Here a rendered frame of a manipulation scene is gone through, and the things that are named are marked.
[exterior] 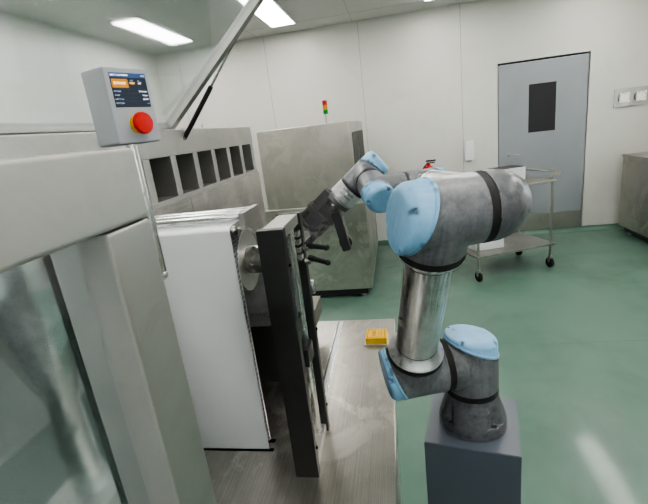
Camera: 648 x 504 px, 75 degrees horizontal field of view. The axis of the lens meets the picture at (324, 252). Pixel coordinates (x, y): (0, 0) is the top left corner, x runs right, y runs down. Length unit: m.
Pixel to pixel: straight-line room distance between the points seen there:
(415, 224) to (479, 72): 5.16
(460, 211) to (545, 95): 5.29
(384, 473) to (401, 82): 5.05
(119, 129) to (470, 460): 0.93
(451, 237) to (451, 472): 0.62
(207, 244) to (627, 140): 5.76
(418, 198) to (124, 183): 0.50
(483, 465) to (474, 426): 0.08
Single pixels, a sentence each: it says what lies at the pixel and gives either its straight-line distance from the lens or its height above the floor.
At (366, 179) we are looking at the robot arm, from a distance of 1.05.
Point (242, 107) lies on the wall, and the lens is 5.96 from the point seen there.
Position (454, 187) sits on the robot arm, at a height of 1.49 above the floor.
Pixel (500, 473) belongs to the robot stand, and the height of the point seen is 0.85.
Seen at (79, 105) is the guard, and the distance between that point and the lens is 1.08.
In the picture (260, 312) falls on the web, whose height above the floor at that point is 1.17.
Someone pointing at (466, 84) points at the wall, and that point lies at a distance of 5.71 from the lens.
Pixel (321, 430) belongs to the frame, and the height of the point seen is 0.93.
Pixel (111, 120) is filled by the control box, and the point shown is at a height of 1.64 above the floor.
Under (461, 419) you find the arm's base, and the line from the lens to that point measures 1.06.
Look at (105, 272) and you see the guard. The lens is 0.18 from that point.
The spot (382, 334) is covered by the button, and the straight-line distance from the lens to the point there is 1.45.
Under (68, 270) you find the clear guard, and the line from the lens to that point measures 0.18.
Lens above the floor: 1.60
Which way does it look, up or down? 16 degrees down
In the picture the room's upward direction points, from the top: 7 degrees counter-clockwise
